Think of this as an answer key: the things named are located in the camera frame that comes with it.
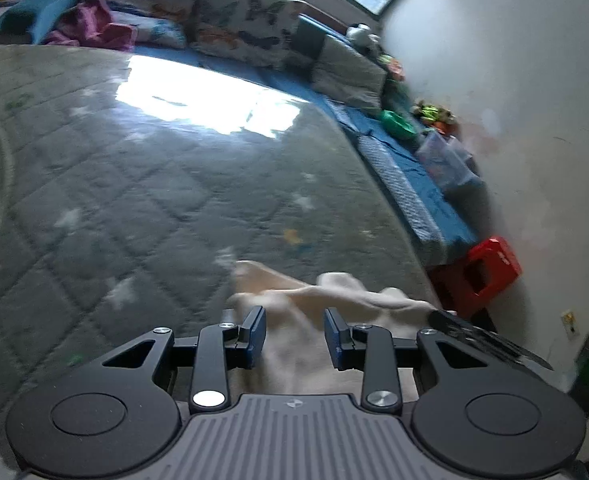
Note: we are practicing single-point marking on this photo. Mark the cream t-shirt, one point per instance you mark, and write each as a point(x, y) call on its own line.
point(294, 300)

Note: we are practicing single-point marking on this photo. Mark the green bowl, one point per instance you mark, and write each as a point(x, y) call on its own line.
point(398, 124)

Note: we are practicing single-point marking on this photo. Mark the white plush toy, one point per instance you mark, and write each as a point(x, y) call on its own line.
point(364, 37)

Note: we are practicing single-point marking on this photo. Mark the blue cushion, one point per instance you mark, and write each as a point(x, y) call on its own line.
point(39, 10)

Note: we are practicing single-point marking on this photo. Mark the red plastic stool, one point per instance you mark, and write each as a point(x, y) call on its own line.
point(494, 265)

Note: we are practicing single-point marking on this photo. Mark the pink cloth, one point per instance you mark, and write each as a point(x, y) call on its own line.
point(94, 27)

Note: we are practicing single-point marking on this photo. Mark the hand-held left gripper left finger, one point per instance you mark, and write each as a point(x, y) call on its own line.
point(258, 332)

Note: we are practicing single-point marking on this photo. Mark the butterfly print cushion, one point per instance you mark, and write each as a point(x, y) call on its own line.
point(144, 5)
point(249, 27)

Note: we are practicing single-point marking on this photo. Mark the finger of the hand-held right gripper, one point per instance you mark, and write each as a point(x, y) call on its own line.
point(479, 339)

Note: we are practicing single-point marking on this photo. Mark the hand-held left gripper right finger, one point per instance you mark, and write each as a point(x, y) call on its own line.
point(331, 337)

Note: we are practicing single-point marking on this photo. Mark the green orange toy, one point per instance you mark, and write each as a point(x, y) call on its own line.
point(434, 116)

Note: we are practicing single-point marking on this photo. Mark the grey cushion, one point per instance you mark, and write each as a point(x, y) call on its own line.
point(347, 77)

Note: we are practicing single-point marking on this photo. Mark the clear plastic box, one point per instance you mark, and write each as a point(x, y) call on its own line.
point(447, 160)

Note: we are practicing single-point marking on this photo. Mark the grey quilted star table cover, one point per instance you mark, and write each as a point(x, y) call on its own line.
point(149, 185)

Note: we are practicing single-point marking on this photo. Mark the wall socket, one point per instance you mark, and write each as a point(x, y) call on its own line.
point(569, 322)

